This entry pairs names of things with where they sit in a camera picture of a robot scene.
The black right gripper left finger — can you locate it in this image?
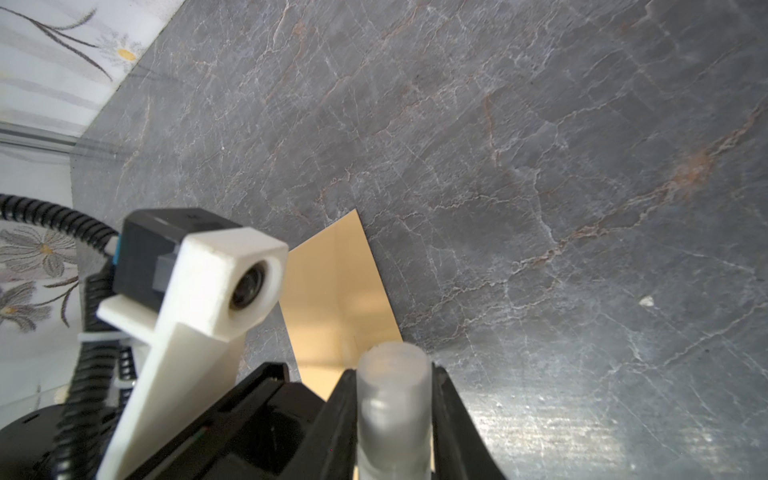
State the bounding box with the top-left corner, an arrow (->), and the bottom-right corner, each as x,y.
293,369 -> 357,479

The white glue stick cap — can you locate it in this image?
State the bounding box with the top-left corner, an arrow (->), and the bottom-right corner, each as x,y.
356,342 -> 432,479

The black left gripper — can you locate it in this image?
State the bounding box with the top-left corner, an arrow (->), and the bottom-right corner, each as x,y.
129,362 -> 325,479

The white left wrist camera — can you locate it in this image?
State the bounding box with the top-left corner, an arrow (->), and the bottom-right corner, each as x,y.
97,208 -> 289,479

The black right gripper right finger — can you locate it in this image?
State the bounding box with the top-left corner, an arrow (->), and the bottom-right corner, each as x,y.
432,364 -> 505,479

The aluminium corner frame post left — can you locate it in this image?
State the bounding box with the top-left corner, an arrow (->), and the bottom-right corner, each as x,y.
0,121 -> 78,156

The tan paper envelope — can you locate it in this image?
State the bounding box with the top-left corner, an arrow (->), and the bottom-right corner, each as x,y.
280,211 -> 406,402

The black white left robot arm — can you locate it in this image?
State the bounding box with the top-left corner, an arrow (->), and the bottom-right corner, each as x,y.
1,194 -> 334,479

